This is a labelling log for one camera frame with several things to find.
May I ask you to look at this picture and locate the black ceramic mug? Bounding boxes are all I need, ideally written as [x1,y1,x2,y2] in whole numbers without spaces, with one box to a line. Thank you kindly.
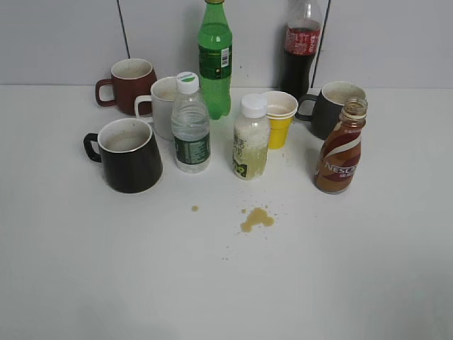
[83,118,163,193]

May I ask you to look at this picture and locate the Nescafe coffee bottle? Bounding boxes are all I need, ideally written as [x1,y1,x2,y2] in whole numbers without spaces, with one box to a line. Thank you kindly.
[314,97,368,194]

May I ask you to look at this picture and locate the large coffee spill stain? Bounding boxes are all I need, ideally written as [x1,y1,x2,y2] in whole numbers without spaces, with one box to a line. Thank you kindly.
[241,208,275,233]

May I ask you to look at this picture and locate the yellow paper cup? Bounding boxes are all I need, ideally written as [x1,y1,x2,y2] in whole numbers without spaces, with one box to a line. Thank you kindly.
[263,91,299,149]

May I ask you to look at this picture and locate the white capped juice bottle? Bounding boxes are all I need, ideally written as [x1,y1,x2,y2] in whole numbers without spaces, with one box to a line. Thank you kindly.
[232,93,270,181]

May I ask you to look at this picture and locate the clear water bottle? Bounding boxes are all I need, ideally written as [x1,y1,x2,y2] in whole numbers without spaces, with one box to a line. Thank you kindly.
[171,72,211,174]

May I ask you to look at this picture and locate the white ceramic mug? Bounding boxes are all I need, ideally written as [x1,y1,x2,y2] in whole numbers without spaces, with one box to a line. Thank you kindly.
[134,76,177,141]

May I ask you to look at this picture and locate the dark grey ceramic mug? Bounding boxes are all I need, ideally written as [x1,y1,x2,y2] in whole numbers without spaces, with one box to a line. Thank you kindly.
[296,81,366,140]

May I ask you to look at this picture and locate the green soda bottle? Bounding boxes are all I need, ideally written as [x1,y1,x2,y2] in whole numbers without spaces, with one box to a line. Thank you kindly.
[197,1,233,120]

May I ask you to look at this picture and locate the cola bottle red label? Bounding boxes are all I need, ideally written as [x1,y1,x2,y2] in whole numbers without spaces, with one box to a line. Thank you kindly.
[280,1,322,98]

